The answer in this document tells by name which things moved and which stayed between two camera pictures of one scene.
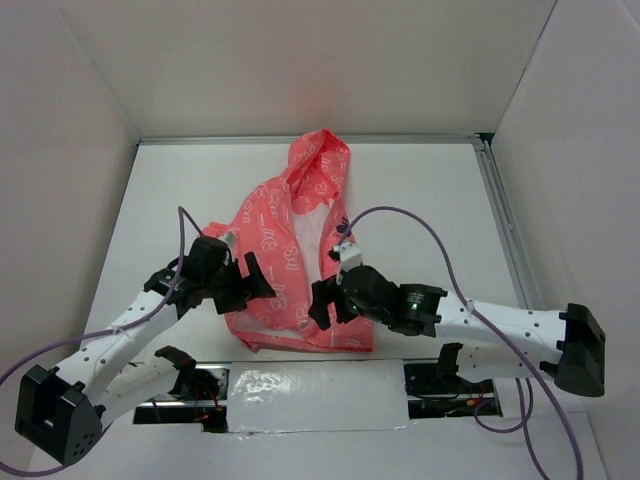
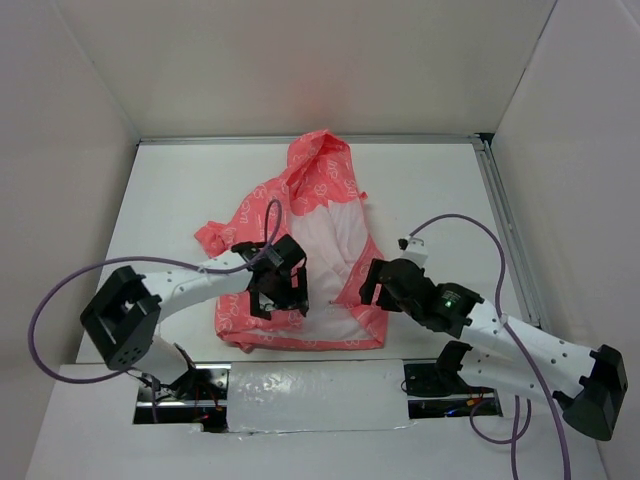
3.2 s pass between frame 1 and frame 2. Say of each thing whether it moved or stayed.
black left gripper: moved
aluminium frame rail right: stayed
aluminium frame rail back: stayed
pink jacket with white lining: moved
